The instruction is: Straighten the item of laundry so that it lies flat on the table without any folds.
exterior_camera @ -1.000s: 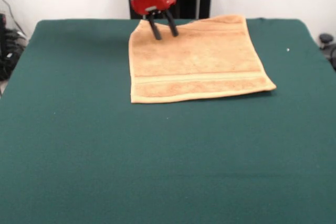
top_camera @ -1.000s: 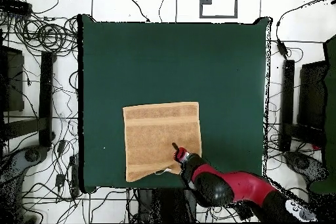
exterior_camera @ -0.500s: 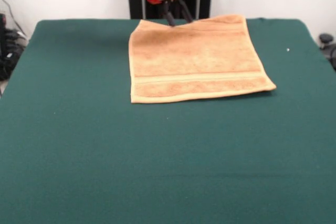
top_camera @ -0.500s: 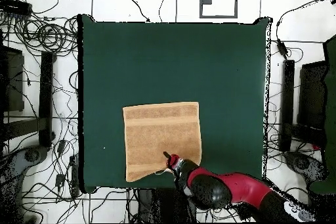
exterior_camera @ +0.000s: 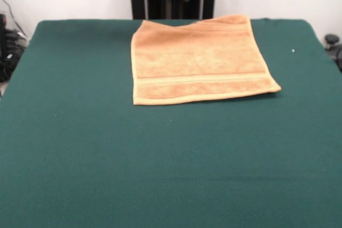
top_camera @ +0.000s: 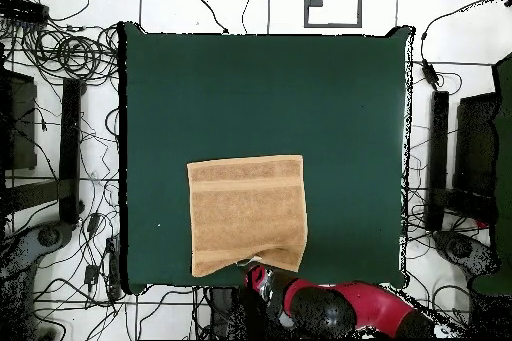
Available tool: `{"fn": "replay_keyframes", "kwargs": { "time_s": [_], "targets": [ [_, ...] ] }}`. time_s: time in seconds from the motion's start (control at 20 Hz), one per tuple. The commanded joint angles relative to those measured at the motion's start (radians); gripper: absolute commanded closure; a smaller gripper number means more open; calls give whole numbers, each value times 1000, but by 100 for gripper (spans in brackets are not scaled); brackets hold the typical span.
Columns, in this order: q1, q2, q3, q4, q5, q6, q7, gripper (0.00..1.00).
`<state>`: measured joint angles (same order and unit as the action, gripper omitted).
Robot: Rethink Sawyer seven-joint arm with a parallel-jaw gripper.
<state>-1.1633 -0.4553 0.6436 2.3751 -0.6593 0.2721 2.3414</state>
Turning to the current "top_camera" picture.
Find black stand leg frame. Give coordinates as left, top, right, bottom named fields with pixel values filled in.
left=0, top=77, right=85, bottom=225
left=424, top=90, right=499, bottom=232

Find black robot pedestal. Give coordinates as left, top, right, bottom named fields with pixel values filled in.
left=209, top=286, right=265, bottom=340

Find tan terry towel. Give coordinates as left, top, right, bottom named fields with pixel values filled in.
left=186, top=154, right=310, bottom=279

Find coiled black cables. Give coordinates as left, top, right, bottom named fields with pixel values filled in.
left=19, top=22, right=121, bottom=82

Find black power strip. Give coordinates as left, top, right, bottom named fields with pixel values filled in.
left=105, top=236, right=123, bottom=300
left=0, top=0, right=50, bottom=25

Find black box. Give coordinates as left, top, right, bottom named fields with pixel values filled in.
left=453, top=92, right=499, bottom=198
left=0, top=68, right=38, bottom=171

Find black cable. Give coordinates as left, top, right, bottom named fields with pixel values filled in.
left=184, top=0, right=230, bottom=35

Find dark green table cloth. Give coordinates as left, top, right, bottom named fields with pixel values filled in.
left=118, top=21, right=415, bottom=295

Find black power adapter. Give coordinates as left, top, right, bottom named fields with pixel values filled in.
left=86, top=212, right=102, bottom=236
left=83, top=263, right=100, bottom=288
left=421, top=58, right=441, bottom=90

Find dark grey stand base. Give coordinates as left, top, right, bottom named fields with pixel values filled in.
left=0, top=221, right=75, bottom=290
left=433, top=229, right=501, bottom=278

